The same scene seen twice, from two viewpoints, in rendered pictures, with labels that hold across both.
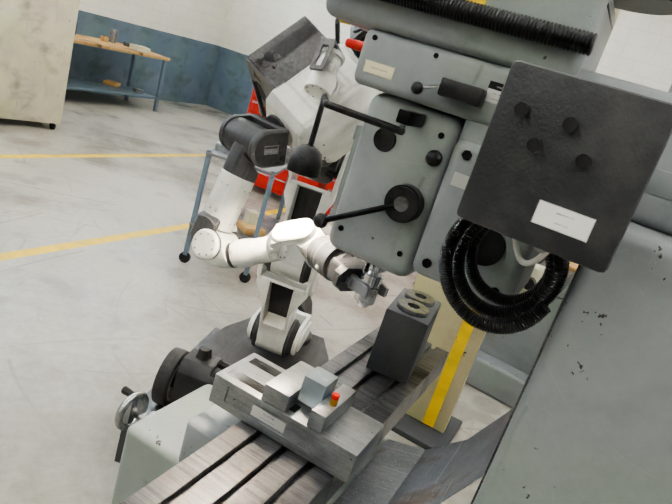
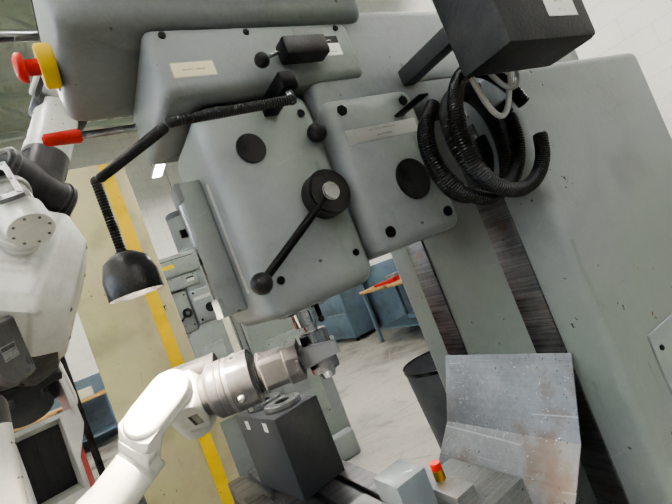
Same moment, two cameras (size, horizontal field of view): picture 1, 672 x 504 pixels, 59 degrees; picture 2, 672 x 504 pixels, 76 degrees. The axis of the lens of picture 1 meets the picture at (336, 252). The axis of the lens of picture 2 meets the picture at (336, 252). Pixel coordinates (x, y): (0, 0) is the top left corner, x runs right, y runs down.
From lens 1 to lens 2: 88 cm
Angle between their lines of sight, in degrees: 55
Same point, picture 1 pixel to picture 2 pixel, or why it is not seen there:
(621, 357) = (569, 152)
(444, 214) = (366, 175)
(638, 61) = not seen: hidden behind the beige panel
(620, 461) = (619, 222)
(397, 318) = (290, 418)
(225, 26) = not seen: outside the picture
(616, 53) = not seen: hidden behind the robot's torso
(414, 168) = (302, 159)
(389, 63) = (201, 58)
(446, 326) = (202, 491)
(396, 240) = (342, 242)
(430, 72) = (252, 50)
